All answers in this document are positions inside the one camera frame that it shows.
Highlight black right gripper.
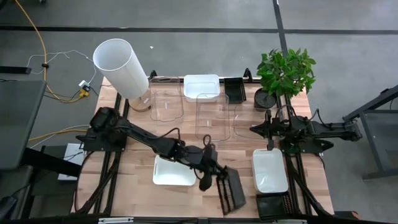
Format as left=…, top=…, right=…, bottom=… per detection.
left=250, top=109, right=292, bottom=151

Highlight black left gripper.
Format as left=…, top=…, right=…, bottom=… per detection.
left=186, top=145, right=231, bottom=192

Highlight clear plastic basket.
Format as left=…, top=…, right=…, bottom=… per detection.
left=149, top=77, right=185, bottom=123
left=232, top=102, right=280, bottom=140
left=195, top=92, right=231, bottom=142

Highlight black plastic basket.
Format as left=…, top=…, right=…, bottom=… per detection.
left=255, top=192, right=294, bottom=221
left=216, top=167, right=247, bottom=216
left=223, top=77, right=248, bottom=105

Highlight white plastic basket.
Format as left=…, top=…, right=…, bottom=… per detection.
left=183, top=73, right=221, bottom=103
left=152, top=154, right=197, bottom=187
left=251, top=147, right=289, bottom=194

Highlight green potted plant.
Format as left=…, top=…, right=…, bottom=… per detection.
left=253, top=47, right=317, bottom=111

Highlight black metal stand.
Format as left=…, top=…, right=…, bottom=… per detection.
left=343, top=83, right=398, bottom=181

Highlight white box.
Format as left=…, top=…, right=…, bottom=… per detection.
left=57, top=142, right=86, bottom=182

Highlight white shade table lamp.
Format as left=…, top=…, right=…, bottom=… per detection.
left=92, top=38, right=153, bottom=113

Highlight gray desk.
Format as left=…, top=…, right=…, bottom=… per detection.
left=0, top=80, right=47, bottom=170

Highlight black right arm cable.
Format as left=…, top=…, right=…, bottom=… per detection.
left=275, top=104, right=323, bottom=127

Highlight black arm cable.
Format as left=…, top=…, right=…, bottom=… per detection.
left=275, top=104, right=323, bottom=127
left=144, top=126, right=213, bottom=151

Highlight black frame crossbar with clamps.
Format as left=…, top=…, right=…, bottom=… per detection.
left=148, top=68, right=262, bottom=85

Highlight black frame edge rail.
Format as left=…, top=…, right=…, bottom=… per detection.
left=0, top=213, right=398, bottom=224

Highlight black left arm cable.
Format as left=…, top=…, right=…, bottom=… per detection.
left=144, top=126, right=213, bottom=151

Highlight black frame rails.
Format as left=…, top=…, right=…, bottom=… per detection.
left=73, top=93, right=130, bottom=215
left=279, top=93, right=333, bottom=217

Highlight yellow cable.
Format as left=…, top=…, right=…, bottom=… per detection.
left=28, top=128, right=91, bottom=142
left=14, top=0, right=90, bottom=103

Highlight white cable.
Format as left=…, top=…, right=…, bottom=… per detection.
left=26, top=49, right=98, bottom=85

